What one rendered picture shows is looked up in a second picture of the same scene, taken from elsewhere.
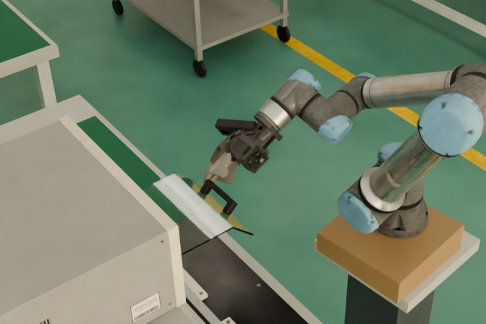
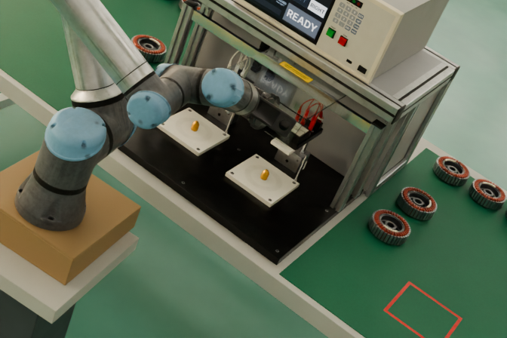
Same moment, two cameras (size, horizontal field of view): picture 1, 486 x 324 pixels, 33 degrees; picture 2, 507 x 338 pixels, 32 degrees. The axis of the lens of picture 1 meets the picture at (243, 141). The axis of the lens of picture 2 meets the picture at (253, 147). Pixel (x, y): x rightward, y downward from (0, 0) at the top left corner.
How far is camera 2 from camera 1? 315 cm
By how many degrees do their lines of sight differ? 103
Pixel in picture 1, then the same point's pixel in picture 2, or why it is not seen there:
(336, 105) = (176, 69)
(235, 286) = (204, 182)
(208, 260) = (240, 207)
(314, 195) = not seen: outside the picture
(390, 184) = not seen: hidden behind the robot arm
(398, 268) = not seen: hidden behind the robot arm
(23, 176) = not seen: outside the picture
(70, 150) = not seen: outside the picture
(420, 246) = (26, 173)
